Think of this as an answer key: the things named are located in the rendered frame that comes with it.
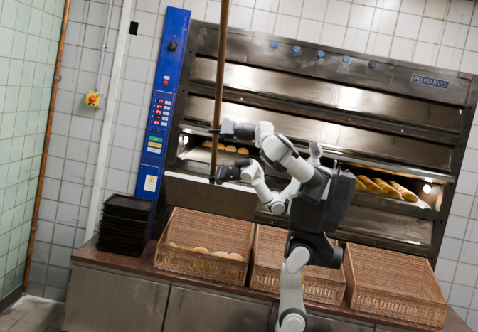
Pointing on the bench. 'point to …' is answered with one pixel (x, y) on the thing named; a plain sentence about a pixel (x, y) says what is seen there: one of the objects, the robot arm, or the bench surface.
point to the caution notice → (150, 183)
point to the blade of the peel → (210, 196)
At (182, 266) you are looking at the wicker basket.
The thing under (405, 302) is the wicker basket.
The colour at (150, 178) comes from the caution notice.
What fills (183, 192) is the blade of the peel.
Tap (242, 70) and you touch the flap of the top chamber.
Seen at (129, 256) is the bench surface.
